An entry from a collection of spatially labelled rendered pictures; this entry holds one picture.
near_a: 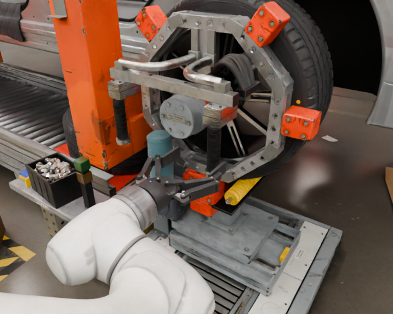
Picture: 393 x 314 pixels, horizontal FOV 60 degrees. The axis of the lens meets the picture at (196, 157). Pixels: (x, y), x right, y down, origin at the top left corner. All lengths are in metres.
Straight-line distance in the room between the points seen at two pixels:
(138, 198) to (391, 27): 0.96
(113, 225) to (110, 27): 0.84
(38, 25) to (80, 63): 1.16
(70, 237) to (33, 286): 1.19
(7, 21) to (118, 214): 2.21
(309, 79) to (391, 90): 0.36
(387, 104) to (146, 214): 0.95
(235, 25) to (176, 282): 0.71
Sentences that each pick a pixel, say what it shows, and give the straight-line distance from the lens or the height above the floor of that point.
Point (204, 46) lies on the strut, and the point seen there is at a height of 1.03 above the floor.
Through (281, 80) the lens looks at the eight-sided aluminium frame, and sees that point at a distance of 0.98.
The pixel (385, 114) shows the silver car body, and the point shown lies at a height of 0.79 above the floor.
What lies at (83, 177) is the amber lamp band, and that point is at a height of 0.60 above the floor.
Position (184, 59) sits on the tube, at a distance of 1.04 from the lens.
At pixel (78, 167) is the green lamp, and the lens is 1.24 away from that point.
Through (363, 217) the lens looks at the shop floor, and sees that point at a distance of 2.16.
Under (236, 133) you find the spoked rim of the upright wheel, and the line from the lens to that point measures 1.23.
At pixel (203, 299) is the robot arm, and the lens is 0.56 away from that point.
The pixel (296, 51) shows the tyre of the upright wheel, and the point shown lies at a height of 1.04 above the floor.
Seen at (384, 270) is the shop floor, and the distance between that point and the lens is 1.90.
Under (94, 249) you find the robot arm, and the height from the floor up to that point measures 0.86.
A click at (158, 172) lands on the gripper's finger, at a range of 0.77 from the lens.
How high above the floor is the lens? 1.27
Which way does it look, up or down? 30 degrees down
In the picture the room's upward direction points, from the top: straight up
